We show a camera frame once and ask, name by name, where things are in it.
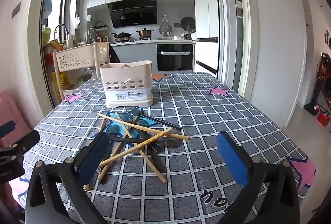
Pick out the patterned wooden chopstick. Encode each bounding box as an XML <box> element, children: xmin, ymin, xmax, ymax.
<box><xmin>99</xmin><ymin>128</ymin><xmax>173</xmax><ymax>167</ymax></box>
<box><xmin>83</xmin><ymin>116</ymin><xmax>140</xmax><ymax>190</ymax></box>

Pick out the black range hood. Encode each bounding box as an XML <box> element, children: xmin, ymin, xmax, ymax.
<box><xmin>108</xmin><ymin>0</ymin><xmax>158</xmax><ymax>28</ymax></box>

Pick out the plain wooden chopstick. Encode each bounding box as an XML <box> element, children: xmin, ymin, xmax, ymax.
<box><xmin>98</xmin><ymin>113</ymin><xmax>190</xmax><ymax>140</ymax></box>
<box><xmin>114</xmin><ymin>112</ymin><xmax>167</xmax><ymax>183</ymax></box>
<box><xmin>97</xmin><ymin>143</ymin><xmax>124</xmax><ymax>182</ymax></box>
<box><xmin>99</xmin><ymin>116</ymin><xmax>109</xmax><ymax>133</ymax></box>

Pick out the beige perforated trolley rack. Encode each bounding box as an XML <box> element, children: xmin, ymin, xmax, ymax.
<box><xmin>53</xmin><ymin>43</ymin><xmax>110</xmax><ymax>102</ymax></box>

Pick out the grey wall switch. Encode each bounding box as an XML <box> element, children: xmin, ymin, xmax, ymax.
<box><xmin>12</xmin><ymin>2</ymin><xmax>22</xmax><ymax>18</ymax></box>

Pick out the copper cooking pot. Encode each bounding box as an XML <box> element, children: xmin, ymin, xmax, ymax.
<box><xmin>136</xmin><ymin>28</ymin><xmax>154</xmax><ymax>38</ymax></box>

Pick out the black hanging bag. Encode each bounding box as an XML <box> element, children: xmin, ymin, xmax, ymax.
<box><xmin>109</xmin><ymin>44</ymin><xmax>121</xmax><ymax>63</ymax></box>

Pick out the yellow-green plastic basket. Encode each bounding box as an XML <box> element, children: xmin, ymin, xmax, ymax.
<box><xmin>42</xmin><ymin>28</ymin><xmax>52</xmax><ymax>45</ymax></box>

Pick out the black kitchen faucet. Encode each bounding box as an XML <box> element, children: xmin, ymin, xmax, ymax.
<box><xmin>54</xmin><ymin>24</ymin><xmax>70</xmax><ymax>44</ymax></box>

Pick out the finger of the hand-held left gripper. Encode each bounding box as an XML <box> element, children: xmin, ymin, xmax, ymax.
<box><xmin>12</xmin><ymin>130</ymin><xmax>40</xmax><ymax>162</ymax></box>
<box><xmin>0</xmin><ymin>121</ymin><xmax>16</xmax><ymax>139</ymax></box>

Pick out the glass kettle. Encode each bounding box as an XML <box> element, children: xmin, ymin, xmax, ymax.
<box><xmin>87</xmin><ymin>28</ymin><xmax>97</xmax><ymax>44</ymax></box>

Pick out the white refrigerator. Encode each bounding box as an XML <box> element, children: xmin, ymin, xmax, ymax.
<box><xmin>194</xmin><ymin>0</ymin><xmax>220</xmax><ymax>77</ymax></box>

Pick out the black built-in oven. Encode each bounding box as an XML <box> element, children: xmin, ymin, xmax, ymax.
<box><xmin>156</xmin><ymin>43</ymin><xmax>194</xmax><ymax>72</ymax></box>

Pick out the beige plastic utensil holder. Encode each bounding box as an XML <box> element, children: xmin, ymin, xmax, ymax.
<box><xmin>99</xmin><ymin>60</ymin><xmax>154</xmax><ymax>109</ymax></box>

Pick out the pink plastic stool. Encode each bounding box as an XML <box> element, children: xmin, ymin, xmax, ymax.
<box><xmin>0</xmin><ymin>91</ymin><xmax>33</xmax><ymax>147</ymax></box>

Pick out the black floor box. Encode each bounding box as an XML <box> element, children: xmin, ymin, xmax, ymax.
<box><xmin>304</xmin><ymin>102</ymin><xmax>321</xmax><ymax>116</ymax></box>

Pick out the grey checked star tablecloth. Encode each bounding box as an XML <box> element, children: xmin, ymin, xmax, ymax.
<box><xmin>22</xmin><ymin>71</ymin><xmax>317</xmax><ymax>224</ymax></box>

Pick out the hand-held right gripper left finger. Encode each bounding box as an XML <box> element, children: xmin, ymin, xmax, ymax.
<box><xmin>24</xmin><ymin>132</ymin><xmax>111</xmax><ymax>224</ymax></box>

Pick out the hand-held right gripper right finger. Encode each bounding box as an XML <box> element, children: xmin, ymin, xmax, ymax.
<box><xmin>216</xmin><ymin>131</ymin><xmax>301</xmax><ymax>224</ymax></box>

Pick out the round metal trivet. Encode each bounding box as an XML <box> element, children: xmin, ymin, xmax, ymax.
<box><xmin>159</xmin><ymin>25</ymin><xmax>172</xmax><ymax>37</ymax></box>

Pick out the red box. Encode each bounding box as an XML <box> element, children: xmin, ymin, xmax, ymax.
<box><xmin>317</xmin><ymin>113</ymin><xmax>331</xmax><ymax>126</ymax></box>

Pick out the black wok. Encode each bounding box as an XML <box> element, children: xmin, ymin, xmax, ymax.
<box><xmin>111</xmin><ymin>32</ymin><xmax>132</xmax><ymax>42</ymax></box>

